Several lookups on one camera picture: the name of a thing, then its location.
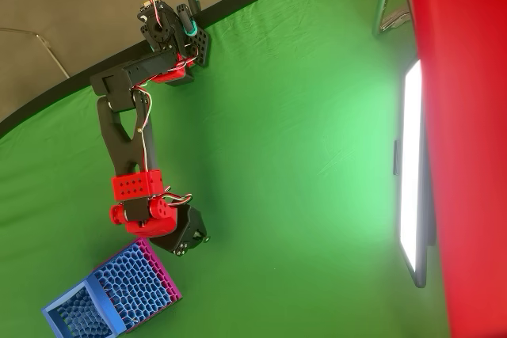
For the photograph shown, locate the red blurred foreground post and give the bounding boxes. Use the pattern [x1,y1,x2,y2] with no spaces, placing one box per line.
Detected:
[406,0,507,338]

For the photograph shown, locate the blue mesh basket magenta base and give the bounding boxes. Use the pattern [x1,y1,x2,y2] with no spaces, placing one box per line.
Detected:
[41,237,183,338]

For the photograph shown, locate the green table cloth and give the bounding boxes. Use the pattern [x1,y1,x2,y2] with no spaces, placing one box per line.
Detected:
[0,0,452,338]

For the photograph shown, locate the black clamp with teal ring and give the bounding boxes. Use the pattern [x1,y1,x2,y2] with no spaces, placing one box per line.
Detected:
[185,0,200,38]

